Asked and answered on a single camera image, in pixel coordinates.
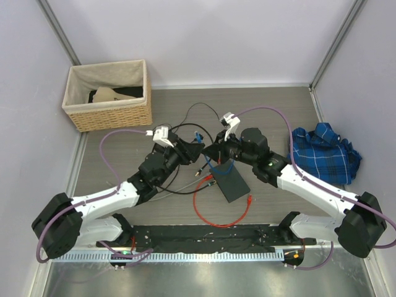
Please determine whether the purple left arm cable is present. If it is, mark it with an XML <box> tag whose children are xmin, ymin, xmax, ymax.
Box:
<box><xmin>36</xmin><ymin>129</ymin><xmax>155</xmax><ymax>264</ymax></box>

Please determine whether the black network switch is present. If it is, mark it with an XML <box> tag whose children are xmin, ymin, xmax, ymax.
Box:
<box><xmin>210</xmin><ymin>160</ymin><xmax>251</xmax><ymax>203</ymax></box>

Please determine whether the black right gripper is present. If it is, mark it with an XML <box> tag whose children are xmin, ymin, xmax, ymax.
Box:
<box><xmin>202</xmin><ymin>129</ymin><xmax>256</xmax><ymax>166</ymax></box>

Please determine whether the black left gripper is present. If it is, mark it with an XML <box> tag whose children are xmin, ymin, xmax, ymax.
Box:
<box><xmin>156</xmin><ymin>138</ymin><xmax>205</xmax><ymax>186</ymax></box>

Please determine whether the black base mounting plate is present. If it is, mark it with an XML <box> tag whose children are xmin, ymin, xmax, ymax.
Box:
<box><xmin>108</xmin><ymin>224</ymin><xmax>317</xmax><ymax>254</ymax></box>

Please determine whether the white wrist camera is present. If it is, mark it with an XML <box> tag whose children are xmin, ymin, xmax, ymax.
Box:
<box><xmin>220</xmin><ymin>112</ymin><xmax>241</xmax><ymax>141</ymax></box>
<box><xmin>152</xmin><ymin>126</ymin><xmax>174</xmax><ymax>147</ymax></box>

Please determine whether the grey ethernet cable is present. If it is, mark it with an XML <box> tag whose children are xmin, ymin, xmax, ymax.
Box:
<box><xmin>154</xmin><ymin>174</ymin><xmax>208</xmax><ymax>200</ymax></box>

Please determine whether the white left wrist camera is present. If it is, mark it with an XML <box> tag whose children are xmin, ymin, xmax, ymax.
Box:
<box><xmin>152</xmin><ymin>126</ymin><xmax>174</xmax><ymax>147</ymax></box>

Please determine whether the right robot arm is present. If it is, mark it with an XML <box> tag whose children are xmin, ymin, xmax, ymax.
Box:
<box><xmin>203</xmin><ymin>128</ymin><xmax>387</xmax><ymax>258</ymax></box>

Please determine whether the blue plaid cloth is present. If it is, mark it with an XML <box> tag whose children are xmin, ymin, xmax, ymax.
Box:
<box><xmin>291</xmin><ymin>123</ymin><xmax>362</xmax><ymax>185</ymax></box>

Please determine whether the blue ethernet cable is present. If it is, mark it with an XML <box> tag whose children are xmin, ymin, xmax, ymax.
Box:
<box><xmin>193</xmin><ymin>131</ymin><xmax>235</xmax><ymax>176</ymax></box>

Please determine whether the wicker basket with liner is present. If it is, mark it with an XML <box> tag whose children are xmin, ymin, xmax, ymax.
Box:
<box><xmin>62</xmin><ymin>59</ymin><xmax>153</xmax><ymax>132</ymax></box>

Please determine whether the beige item in basket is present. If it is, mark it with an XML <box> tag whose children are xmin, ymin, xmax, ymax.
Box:
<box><xmin>88</xmin><ymin>87</ymin><xmax>145</xmax><ymax>103</ymax></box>

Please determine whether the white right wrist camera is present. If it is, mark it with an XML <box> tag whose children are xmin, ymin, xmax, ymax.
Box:
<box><xmin>220</xmin><ymin>112</ymin><xmax>241</xmax><ymax>141</ymax></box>

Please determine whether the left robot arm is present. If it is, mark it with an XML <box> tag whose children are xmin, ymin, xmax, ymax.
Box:
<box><xmin>32</xmin><ymin>134</ymin><xmax>205</xmax><ymax>263</ymax></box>

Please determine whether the red ethernet cable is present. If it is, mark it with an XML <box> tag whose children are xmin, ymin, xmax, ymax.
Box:
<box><xmin>192</xmin><ymin>174</ymin><xmax>254</xmax><ymax>228</ymax></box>

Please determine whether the slotted cable duct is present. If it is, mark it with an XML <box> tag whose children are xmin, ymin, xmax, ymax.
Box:
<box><xmin>53</xmin><ymin>249</ymin><xmax>284</xmax><ymax>263</ymax></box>

